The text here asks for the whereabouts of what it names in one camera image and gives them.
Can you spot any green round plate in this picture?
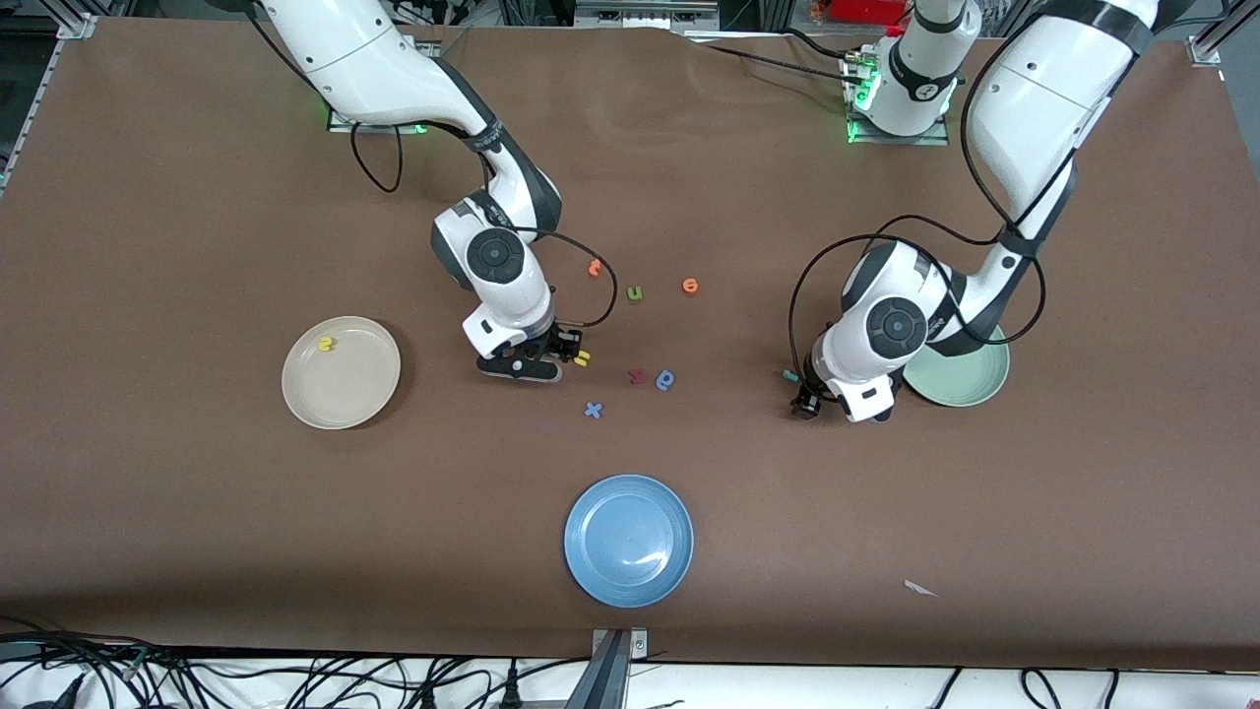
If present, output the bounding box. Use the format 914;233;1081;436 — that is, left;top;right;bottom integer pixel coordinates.
904;323;1012;408

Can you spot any black floor cable loop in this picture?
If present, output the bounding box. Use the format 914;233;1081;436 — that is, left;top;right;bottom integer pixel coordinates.
1020;667;1068;709

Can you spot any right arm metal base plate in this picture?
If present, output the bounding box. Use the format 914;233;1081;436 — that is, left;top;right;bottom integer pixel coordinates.
328;106;436;135

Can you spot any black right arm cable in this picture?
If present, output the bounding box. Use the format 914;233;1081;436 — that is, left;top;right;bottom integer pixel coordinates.
349;123;620;329

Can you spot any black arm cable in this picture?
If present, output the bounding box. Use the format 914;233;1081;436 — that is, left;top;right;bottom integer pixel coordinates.
787;0;1182;395
349;123;620;329

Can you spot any beige round plate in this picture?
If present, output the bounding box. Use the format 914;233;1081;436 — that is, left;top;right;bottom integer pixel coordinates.
281;315;403;431

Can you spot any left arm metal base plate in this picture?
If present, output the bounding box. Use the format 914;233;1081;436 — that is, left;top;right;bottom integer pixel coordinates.
845;49;952;147

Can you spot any grey metal box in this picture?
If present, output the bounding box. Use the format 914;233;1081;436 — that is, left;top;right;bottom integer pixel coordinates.
574;0;722;32

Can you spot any black floor cable tangle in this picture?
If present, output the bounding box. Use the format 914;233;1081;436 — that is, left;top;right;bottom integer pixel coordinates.
0;615;592;709

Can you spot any metal table edge bracket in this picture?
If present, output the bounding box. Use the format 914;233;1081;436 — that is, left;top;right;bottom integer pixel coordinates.
566;627;651;709

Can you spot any black cable on table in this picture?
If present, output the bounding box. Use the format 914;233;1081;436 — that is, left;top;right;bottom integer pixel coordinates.
684;28;872;90

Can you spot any red box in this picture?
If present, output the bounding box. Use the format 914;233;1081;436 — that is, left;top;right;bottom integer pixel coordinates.
825;0;909;27

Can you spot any blue round plate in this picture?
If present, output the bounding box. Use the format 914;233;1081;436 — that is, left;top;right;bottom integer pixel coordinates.
563;474;696;610

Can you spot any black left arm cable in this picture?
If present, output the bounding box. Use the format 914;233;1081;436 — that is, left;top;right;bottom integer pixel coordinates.
787;0;1182;395

